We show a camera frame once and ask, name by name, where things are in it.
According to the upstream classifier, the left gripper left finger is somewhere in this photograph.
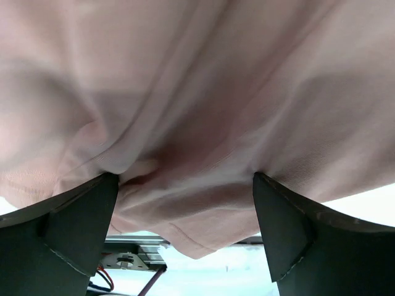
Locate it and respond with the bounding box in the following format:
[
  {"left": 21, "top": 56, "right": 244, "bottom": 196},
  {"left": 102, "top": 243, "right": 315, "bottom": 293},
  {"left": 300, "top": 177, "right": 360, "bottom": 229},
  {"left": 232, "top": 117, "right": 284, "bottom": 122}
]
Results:
[{"left": 1, "top": 173, "right": 119, "bottom": 296}]

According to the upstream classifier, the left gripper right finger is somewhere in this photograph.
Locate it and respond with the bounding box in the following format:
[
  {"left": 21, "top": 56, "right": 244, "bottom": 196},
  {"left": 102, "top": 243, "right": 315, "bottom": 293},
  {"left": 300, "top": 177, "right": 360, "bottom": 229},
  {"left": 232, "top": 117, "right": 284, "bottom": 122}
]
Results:
[{"left": 253, "top": 173, "right": 394, "bottom": 296}]

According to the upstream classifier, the pink t shirt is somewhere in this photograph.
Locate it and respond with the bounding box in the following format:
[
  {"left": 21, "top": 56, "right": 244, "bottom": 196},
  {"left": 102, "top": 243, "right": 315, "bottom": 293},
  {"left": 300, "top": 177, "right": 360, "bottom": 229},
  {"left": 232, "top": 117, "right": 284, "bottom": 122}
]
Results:
[{"left": 1, "top": 1, "right": 394, "bottom": 259}]

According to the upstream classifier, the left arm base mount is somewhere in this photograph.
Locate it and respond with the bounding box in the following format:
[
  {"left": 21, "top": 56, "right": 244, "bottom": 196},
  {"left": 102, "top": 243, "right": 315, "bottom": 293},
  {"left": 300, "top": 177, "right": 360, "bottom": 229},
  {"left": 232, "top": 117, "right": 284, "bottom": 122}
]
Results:
[{"left": 87, "top": 234, "right": 266, "bottom": 296}]

